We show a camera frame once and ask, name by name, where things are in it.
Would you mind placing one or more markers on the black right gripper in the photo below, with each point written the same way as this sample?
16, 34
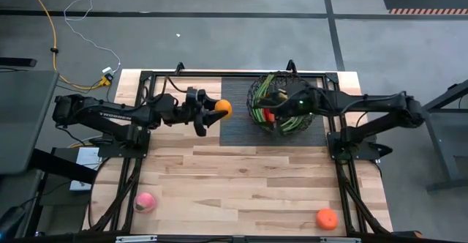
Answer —
279, 100

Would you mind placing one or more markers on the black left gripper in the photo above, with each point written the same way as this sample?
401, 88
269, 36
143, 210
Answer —
194, 107

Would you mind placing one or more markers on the yellow banana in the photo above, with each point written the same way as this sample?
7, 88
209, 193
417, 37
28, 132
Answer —
282, 96

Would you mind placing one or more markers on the orange fruit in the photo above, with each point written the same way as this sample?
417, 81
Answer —
223, 107
326, 219

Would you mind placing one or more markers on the red-green mango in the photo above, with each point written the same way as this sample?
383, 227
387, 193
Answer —
270, 115

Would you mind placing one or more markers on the green long beans bunch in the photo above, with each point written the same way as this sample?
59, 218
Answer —
261, 93

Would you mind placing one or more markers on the pink peach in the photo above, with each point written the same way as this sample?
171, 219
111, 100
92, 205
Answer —
145, 202

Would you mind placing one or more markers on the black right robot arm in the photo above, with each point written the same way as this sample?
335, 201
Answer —
365, 104

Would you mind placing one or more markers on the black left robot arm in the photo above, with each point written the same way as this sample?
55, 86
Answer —
109, 113

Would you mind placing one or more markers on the dark grey woven placemat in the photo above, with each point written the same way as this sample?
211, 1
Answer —
237, 133

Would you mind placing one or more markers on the white power adapter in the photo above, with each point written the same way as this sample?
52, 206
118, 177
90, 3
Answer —
107, 70

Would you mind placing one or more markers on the white box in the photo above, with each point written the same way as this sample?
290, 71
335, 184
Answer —
86, 159

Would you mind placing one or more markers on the black diagonal desk bar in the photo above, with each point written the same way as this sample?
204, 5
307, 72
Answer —
62, 165

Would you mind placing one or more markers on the orange-tipped black tool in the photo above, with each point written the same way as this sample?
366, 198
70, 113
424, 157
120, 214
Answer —
409, 233

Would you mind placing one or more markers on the grey desk top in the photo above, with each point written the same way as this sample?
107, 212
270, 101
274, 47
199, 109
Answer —
22, 118

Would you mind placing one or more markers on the black flat bar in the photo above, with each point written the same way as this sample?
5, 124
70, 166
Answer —
18, 61

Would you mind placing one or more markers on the black aluminium table frame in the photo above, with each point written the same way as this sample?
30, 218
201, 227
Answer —
183, 74

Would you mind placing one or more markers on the silver metal bracket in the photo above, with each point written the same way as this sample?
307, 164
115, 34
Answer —
340, 239
135, 239

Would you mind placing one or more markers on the black desk frame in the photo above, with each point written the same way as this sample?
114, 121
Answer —
438, 151

